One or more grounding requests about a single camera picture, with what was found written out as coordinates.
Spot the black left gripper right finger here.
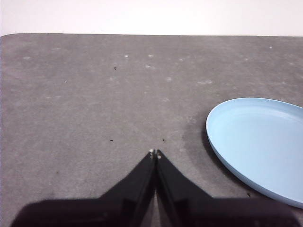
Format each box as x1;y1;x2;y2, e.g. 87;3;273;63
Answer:
156;149;300;227

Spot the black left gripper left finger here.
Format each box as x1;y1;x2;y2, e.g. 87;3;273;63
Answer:
10;149;156;227

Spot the light blue round plate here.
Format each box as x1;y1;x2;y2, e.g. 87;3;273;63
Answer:
205;97;303;210

